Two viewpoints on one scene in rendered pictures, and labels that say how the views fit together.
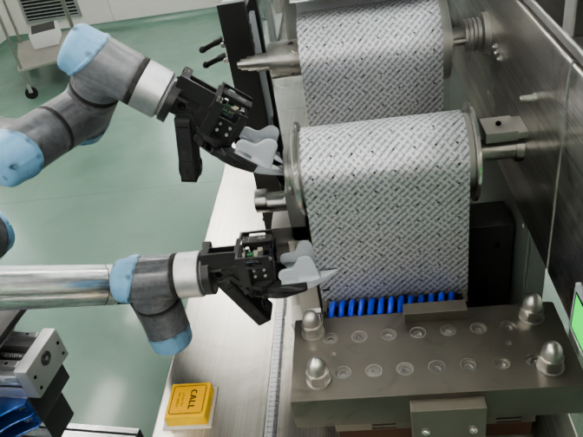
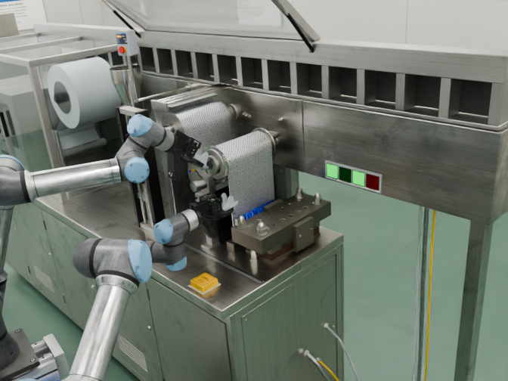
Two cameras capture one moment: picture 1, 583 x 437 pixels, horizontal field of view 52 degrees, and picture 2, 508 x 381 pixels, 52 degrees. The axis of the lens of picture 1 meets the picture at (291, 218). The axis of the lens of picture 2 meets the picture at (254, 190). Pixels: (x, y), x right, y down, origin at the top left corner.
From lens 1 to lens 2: 142 cm
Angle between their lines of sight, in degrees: 46
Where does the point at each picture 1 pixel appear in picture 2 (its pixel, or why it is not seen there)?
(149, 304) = (179, 237)
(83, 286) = not seen: hidden behind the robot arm
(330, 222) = (235, 178)
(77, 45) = (146, 121)
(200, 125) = (182, 150)
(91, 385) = not seen: outside the picture
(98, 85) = (152, 137)
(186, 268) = (191, 214)
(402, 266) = (256, 193)
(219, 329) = not seen: hidden behind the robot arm
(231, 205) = (112, 234)
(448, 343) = (286, 210)
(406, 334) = (271, 214)
